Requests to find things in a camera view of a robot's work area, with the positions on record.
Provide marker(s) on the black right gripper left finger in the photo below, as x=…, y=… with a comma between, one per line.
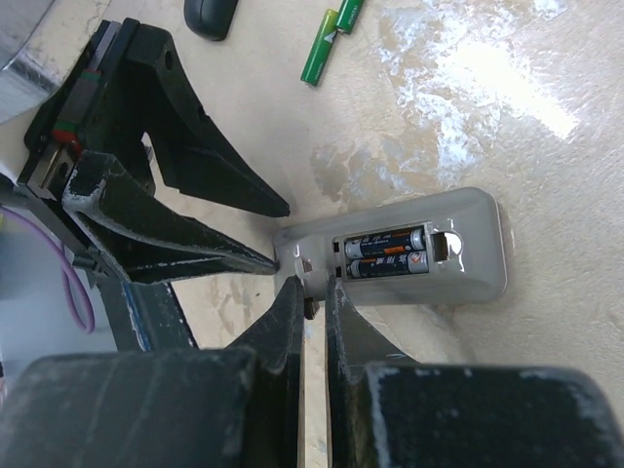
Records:
x=238, y=406

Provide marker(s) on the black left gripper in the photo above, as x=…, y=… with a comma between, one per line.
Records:
x=129, y=82

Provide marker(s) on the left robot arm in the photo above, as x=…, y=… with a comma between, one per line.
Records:
x=142, y=316

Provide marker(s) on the green battery one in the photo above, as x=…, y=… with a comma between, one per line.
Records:
x=348, y=14

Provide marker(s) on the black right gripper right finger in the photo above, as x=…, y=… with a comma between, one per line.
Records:
x=385, y=409

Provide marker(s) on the black battery pair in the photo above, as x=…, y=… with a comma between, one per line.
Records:
x=397, y=241
x=389, y=266

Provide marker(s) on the green battery two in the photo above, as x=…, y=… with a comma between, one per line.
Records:
x=320, y=50

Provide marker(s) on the beige white remote control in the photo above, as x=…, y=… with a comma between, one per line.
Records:
x=445, y=248

